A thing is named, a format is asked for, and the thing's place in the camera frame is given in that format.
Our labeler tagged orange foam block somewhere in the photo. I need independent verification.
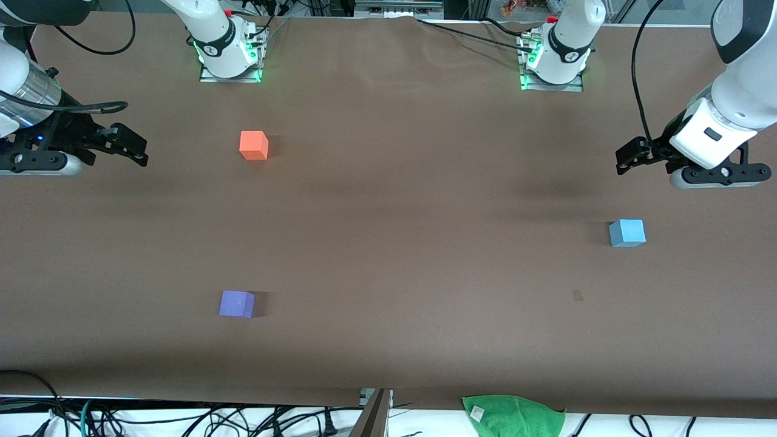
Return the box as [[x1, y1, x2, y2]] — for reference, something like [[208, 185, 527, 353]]
[[239, 130, 270, 161]]

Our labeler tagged grey metal post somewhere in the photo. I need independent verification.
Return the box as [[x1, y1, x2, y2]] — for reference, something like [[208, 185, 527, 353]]
[[349, 388, 393, 437]]

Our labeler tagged thick black cable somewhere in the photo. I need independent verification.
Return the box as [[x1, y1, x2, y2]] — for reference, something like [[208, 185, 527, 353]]
[[0, 370, 70, 437]]

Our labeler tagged black looping arm cable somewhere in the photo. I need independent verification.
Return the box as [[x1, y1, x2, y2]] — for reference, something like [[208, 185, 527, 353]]
[[631, 0, 668, 146], [53, 0, 136, 56]]

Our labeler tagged brown table cover sheet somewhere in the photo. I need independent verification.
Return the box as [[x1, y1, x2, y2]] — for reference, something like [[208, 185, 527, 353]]
[[0, 12, 777, 419]]

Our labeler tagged green microfibre cloth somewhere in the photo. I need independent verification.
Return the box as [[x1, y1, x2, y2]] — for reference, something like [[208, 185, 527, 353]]
[[461, 395, 566, 437]]

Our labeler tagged grey metal device box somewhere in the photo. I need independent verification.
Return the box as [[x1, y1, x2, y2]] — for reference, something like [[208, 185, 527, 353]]
[[355, 0, 444, 19]]

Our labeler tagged light blue foam block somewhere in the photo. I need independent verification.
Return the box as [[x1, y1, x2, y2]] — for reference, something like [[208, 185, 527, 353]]
[[609, 219, 647, 248]]

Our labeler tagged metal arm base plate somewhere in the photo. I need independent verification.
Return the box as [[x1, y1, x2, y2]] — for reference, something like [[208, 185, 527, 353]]
[[199, 27, 269, 84], [517, 33, 585, 92]]

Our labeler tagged purple foam block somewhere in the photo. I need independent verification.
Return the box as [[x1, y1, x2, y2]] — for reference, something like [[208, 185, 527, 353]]
[[219, 290, 256, 319]]

